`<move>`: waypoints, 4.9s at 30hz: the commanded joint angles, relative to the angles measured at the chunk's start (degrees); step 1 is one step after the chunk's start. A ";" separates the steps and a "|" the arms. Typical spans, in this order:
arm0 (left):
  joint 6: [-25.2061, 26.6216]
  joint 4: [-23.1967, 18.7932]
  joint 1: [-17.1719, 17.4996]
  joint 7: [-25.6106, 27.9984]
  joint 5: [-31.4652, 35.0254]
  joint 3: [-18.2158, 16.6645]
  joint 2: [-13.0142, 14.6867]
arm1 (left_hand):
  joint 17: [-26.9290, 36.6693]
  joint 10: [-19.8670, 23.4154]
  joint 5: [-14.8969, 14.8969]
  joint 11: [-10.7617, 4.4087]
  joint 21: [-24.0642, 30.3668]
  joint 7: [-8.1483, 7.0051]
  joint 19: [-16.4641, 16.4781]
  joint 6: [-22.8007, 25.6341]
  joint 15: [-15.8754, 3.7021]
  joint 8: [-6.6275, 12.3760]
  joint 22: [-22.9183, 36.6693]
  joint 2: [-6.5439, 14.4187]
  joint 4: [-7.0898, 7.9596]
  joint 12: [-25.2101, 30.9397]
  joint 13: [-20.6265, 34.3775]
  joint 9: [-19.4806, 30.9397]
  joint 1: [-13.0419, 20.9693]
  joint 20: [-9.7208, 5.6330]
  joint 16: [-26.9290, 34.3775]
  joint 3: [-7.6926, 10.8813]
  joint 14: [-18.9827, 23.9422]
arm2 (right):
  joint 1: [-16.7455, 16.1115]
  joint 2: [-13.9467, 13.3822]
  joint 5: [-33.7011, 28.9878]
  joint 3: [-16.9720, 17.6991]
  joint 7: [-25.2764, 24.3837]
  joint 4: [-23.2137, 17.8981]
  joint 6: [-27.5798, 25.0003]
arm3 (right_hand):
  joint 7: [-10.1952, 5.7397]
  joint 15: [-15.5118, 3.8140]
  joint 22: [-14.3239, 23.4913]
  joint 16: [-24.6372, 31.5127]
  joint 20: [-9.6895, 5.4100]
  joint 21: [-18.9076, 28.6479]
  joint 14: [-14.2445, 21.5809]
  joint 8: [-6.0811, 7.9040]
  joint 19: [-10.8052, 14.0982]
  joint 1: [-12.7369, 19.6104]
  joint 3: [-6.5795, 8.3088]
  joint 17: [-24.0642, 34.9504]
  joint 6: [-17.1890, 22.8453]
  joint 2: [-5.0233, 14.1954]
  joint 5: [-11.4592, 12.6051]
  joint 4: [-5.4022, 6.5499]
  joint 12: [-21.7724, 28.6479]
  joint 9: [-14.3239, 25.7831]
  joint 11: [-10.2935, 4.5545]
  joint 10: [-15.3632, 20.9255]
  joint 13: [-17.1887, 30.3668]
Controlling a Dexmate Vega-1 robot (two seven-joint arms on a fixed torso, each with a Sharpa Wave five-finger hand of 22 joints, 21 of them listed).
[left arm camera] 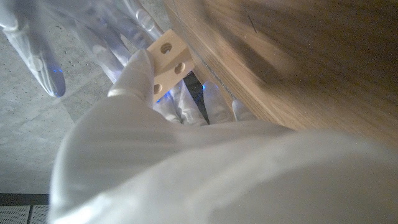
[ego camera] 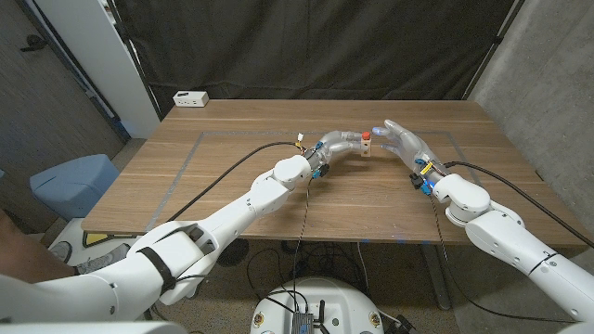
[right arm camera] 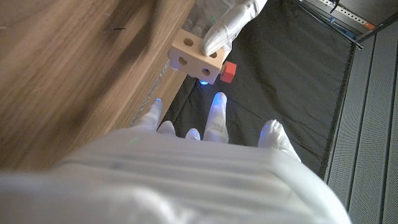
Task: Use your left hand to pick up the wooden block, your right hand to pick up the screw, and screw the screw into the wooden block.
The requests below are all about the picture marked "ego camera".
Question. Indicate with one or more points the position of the grey electronics module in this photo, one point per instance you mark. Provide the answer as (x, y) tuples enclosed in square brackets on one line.
[(302, 323)]

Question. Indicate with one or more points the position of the grey sneaker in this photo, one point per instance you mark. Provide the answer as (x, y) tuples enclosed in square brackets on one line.
[(60, 250), (99, 260)]

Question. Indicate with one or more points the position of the black floor device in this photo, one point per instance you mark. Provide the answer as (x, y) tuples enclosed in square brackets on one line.
[(404, 325)]

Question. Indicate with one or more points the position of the round black floor grille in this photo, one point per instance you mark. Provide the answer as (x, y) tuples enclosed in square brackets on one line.
[(236, 253)]

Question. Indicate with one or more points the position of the large wooden board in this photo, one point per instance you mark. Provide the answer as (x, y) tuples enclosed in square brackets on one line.
[(232, 132)]

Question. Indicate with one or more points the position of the black antenna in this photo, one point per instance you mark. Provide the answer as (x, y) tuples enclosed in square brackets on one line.
[(321, 312)]

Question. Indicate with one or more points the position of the dark wall rail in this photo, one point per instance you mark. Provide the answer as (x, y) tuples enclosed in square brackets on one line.
[(69, 65)]

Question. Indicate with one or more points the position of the light blue stool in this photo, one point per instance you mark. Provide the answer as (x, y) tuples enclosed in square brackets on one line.
[(74, 183)]

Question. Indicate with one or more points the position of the white cabinet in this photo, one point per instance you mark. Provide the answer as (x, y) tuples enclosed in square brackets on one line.
[(102, 60)]

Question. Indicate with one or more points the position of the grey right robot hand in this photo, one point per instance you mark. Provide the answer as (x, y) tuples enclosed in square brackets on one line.
[(410, 146)]

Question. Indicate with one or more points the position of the white floor platform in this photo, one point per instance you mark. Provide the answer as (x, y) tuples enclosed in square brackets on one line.
[(69, 228)]

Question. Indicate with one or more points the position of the black backdrop stand pole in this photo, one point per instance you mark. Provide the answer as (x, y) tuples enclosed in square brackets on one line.
[(134, 60), (494, 46)]

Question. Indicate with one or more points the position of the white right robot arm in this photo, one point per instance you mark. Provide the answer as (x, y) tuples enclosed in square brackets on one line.
[(515, 241)]

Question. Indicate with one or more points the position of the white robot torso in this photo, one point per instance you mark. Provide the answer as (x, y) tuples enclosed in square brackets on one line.
[(334, 301)]

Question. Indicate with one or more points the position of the person's bare leg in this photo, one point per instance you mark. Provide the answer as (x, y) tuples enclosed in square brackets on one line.
[(23, 257)]

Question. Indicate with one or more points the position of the wooden block with holes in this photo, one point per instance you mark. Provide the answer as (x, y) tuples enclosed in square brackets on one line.
[(366, 147)]

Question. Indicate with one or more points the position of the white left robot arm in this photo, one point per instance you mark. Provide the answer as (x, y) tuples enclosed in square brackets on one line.
[(209, 227)]

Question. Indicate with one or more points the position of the grey table leg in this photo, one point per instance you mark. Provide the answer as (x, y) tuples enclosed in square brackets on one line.
[(436, 273)]

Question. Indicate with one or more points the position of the black backdrop curtain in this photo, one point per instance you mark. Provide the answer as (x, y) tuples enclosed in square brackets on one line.
[(301, 46)]

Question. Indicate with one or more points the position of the white power strip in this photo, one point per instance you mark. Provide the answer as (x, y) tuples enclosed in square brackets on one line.
[(190, 98)]

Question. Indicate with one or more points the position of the red-headed wooden screw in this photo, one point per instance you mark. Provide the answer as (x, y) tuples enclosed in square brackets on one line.
[(366, 135)]

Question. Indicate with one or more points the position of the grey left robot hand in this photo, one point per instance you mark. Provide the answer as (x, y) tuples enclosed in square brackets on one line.
[(334, 145)]

